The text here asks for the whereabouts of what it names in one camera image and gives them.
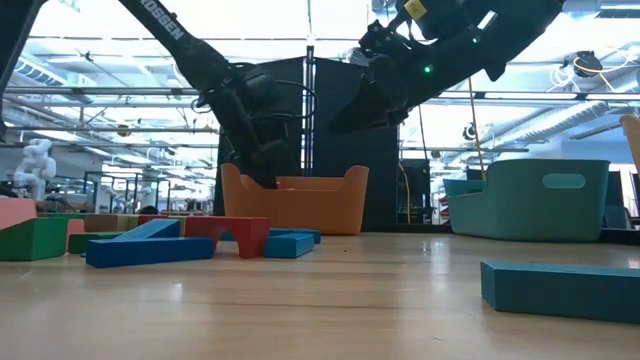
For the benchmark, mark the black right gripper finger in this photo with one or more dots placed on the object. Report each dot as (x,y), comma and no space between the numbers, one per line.
(377,114)
(362,127)

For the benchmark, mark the red arch block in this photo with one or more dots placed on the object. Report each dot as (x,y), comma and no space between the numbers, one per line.
(255,237)

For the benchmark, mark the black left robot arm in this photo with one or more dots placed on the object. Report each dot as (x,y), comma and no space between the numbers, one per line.
(175,37)

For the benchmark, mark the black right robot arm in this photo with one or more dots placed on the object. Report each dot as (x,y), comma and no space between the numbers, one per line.
(520,25)

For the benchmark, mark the black partition panel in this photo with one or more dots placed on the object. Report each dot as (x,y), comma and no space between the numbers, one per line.
(355,160)
(296,167)

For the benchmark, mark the orange plastic bin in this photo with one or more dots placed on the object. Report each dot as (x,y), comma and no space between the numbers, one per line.
(300,210)

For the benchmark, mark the yellow tag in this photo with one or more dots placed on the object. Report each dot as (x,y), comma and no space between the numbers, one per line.
(415,9)

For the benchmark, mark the black ceiling device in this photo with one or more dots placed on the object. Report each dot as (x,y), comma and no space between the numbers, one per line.
(588,64)
(469,132)

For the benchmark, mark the black computer case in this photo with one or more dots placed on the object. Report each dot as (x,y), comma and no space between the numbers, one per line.
(419,195)

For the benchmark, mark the grey metal crossbar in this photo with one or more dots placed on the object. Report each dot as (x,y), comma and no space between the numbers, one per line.
(100,129)
(550,95)
(500,149)
(100,91)

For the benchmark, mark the long blue block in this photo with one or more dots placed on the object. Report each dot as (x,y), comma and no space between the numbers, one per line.
(150,252)

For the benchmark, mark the tan block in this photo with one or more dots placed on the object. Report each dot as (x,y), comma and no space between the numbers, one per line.
(112,223)

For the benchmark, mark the teal plastic bin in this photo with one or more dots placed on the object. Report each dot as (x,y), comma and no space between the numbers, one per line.
(525,210)

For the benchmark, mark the small pink block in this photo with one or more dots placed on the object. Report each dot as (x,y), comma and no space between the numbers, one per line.
(76,226)

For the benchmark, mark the long green block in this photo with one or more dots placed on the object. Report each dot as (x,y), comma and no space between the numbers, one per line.
(80,244)

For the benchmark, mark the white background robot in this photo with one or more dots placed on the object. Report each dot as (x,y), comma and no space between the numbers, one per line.
(35,170)

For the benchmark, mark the teal block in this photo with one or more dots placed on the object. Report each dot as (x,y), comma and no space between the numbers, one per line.
(560,295)

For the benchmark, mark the metal partition post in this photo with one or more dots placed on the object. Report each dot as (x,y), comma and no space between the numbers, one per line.
(308,145)

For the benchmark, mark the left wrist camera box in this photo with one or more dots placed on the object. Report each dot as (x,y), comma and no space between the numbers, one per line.
(260,85)

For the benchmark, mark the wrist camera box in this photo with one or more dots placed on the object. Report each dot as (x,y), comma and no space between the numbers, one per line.
(260,85)
(380,37)

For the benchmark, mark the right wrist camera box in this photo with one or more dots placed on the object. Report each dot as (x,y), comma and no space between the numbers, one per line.
(380,37)

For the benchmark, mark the black aluminium table frame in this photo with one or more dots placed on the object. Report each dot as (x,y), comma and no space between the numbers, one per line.
(410,229)

